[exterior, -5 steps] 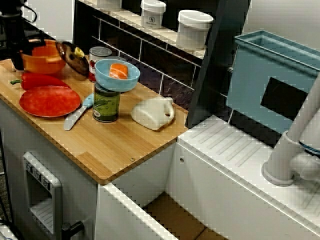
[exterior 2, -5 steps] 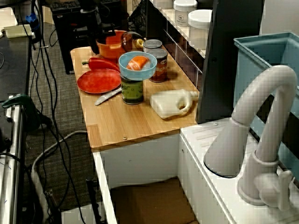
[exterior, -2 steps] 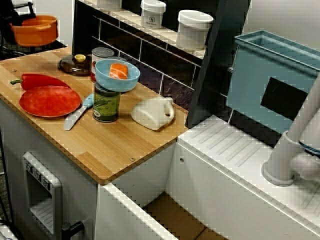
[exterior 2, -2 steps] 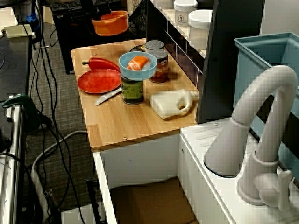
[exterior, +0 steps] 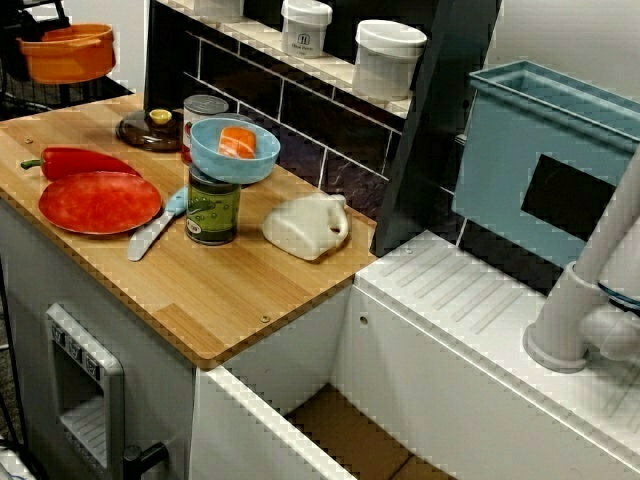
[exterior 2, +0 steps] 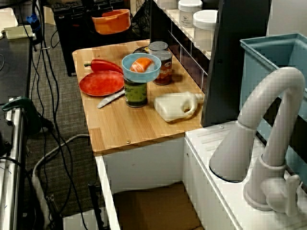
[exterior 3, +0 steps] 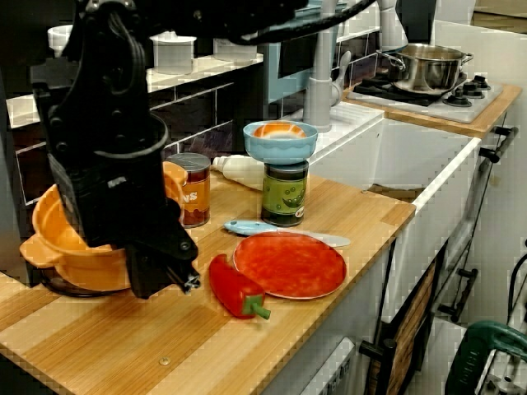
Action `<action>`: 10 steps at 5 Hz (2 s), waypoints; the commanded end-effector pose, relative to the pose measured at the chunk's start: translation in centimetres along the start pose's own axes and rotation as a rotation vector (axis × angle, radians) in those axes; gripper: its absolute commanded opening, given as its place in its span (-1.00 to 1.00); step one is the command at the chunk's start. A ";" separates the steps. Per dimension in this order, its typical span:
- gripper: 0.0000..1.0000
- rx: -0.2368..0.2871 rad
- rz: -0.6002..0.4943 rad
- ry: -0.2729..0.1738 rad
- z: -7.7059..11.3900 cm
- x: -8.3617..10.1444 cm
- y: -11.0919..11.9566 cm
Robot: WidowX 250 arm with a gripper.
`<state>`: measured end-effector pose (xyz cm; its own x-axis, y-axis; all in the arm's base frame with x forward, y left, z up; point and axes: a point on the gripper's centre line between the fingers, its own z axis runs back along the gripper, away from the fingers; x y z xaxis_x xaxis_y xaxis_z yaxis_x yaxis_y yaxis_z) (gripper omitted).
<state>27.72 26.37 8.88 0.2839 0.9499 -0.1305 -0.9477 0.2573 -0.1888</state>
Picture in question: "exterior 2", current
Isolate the light blue plastic bowl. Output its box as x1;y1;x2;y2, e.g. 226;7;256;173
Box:
121;53;162;84

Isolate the orange white salmon sushi toy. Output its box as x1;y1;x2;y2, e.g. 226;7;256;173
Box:
130;57;154;73

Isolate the orange plastic toy pot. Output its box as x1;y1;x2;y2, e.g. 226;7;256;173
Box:
92;9;132;35

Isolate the cream plastic jug bottle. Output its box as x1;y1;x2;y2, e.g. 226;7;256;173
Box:
153;92;205;123

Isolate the wooden countertop board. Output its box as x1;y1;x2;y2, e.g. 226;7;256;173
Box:
72;39;205;154

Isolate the green pea can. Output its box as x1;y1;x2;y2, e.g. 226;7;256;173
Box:
124;74;148;108

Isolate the orange beans toy can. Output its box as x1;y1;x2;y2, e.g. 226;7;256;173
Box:
153;50;173;86

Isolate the red round plate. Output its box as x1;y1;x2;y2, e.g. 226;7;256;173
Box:
79;71;125;97

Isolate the brown transparent pot lid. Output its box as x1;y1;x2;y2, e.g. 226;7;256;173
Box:
133;46;151;55

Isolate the black tile backsplash shelf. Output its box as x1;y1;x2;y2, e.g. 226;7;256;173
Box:
150;0;218;97

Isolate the tomato print toy can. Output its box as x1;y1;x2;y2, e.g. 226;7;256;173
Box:
148;41;169;55

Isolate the red toy bell pepper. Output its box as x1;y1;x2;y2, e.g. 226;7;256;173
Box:
83;59;124;74

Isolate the brown cardboard sheet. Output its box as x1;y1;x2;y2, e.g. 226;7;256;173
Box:
113;183;203;230

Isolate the white lidded plastic jar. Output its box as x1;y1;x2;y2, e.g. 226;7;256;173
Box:
192;9;219;51

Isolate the grey toy faucet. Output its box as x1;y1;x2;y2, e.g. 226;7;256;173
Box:
209;67;307;217

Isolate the small white lidded jar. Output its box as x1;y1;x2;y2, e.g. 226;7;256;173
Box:
177;0;203;28

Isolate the teal plastic bin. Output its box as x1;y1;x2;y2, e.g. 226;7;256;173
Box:
239;33;307;185

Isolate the green bar clamp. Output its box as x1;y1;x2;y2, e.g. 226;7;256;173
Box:
1;96;43;135

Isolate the black slotted extrusion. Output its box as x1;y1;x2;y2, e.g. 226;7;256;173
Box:
45;194;63;230

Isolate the black keyboard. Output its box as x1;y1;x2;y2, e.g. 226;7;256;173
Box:
54;0;114;11

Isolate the black desk top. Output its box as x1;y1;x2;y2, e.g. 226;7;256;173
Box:
0;35;33;104

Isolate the blue tape wrap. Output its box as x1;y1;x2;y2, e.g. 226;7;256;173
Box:
26;13;42;32

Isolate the pale yellow note pad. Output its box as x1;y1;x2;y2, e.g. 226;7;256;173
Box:
4;25;35;40

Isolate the blue handled toy knife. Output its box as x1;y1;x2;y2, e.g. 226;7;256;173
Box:
97;90;126;109

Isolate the grey thick cable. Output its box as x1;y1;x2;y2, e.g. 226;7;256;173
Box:
32;133;90;192

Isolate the dark grey cabinet post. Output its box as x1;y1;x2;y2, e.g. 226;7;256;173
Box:
202;0;273;128

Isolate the black bar handle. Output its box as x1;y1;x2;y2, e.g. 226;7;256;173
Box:
87;182;104;230

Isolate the aluminium frame rail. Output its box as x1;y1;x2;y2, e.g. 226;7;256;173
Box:
0;95;27;230

